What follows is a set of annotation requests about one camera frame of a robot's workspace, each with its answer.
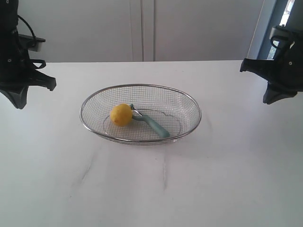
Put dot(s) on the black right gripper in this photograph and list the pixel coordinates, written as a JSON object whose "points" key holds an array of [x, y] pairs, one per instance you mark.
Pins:
{"points": [[285, 72]]}

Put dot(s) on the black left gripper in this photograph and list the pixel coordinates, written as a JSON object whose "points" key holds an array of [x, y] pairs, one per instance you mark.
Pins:
{"points": [[17, 71]]}

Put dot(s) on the yellow lemon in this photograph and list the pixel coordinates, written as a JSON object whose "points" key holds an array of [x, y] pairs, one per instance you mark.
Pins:
{"points": [[121, 115]]}

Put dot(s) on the teal handled peeler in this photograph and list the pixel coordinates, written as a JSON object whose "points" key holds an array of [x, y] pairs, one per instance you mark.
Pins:
{"points": [[158, 129]]}

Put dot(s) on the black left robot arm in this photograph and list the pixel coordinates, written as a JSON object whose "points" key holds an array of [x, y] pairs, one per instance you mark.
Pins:
{"points": [[9, 18]]}

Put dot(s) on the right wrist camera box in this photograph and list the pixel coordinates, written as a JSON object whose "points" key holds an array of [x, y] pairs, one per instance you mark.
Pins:
{"points": [[280, 33]]}

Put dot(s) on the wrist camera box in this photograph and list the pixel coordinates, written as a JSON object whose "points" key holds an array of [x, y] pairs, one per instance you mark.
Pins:
{"points": [[28, 42], [280, 33]]}

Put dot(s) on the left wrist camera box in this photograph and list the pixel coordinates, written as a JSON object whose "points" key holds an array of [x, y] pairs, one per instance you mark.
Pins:
{"points": [[28, 42]]}

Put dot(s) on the blue window frame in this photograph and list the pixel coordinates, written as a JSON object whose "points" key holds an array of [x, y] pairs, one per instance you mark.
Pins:
{"points": [[270, 15]]}

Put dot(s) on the metal wire mesh basket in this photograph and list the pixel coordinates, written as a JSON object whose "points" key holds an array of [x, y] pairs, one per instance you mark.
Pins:
{"points": [[159, 114]]}

